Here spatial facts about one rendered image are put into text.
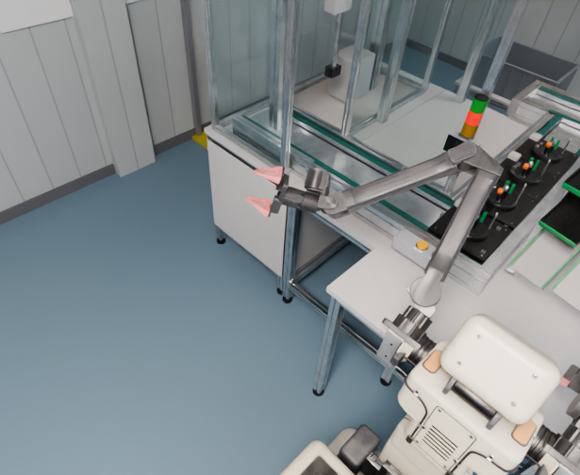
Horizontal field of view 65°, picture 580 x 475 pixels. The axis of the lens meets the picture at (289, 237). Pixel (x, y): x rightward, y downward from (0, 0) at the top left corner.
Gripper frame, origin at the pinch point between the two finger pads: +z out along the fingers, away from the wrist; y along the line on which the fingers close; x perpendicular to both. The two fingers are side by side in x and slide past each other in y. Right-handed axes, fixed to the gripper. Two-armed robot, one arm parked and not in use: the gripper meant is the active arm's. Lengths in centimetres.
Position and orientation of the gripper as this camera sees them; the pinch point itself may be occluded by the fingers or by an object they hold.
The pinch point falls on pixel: (253, 186)
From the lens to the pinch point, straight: 131.1
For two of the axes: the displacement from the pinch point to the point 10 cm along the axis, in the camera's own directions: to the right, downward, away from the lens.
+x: -0.4, 6.2, -7.9
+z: -9.5, -2.7, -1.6
